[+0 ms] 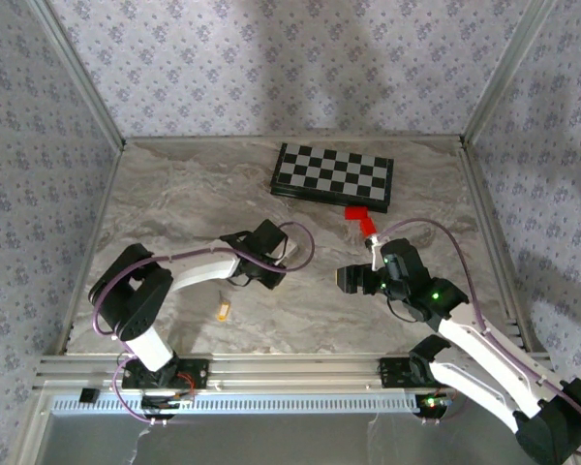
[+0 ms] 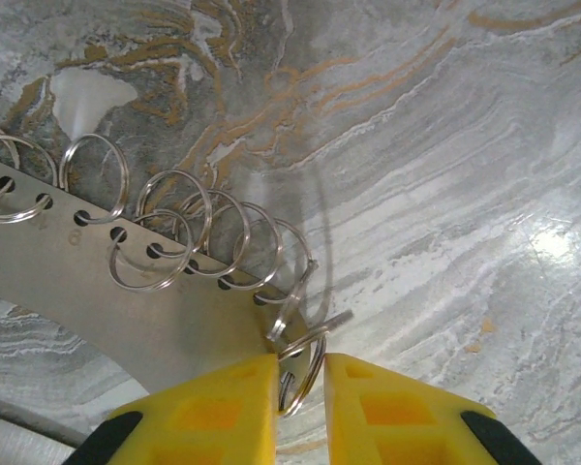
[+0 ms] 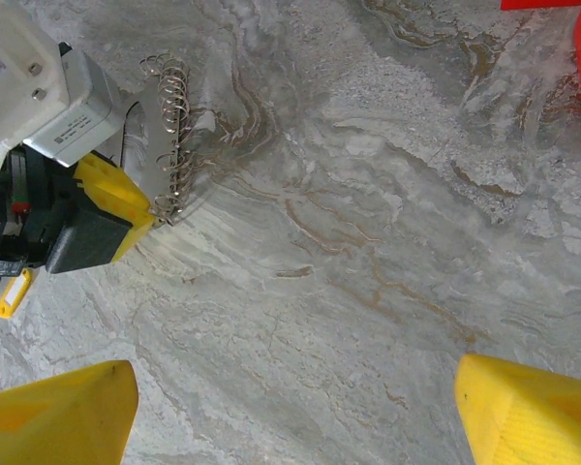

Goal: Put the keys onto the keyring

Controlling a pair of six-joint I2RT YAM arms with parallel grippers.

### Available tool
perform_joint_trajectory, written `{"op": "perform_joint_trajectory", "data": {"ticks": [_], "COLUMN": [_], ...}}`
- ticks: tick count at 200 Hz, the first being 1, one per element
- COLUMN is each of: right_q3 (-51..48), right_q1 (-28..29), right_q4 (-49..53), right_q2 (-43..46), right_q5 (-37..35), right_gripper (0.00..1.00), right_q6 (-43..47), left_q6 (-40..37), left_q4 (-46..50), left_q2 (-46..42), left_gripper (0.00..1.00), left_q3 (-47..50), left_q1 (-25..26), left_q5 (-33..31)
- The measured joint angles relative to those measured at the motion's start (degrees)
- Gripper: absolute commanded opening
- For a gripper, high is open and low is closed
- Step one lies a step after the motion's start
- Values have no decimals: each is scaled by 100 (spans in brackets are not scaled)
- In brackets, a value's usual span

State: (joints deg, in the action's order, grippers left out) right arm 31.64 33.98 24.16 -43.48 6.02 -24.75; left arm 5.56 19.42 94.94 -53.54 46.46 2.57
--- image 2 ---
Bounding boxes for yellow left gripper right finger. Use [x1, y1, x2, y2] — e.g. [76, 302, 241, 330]
[324, 352, 544, 465]

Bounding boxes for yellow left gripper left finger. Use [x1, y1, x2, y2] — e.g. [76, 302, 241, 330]
[67, 352, 280, 465]

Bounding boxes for aluminium side frame rail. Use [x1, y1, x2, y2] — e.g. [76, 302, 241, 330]
[0, 390, 87, 465]

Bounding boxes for silver metal keyring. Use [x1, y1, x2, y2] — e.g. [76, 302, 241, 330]
[178, 189, 252, 273]
[59, 132, 130, 226]
[136, 169, 213, 259]
[217, 202, 284, 293]
[275, 312, 354, 419]
[0, 134, 60, 225]
[0, 119, 21, 167]
[233, 217, 317, 308]
[107, 208, 196, 294]
[267, 260, 320, 342]

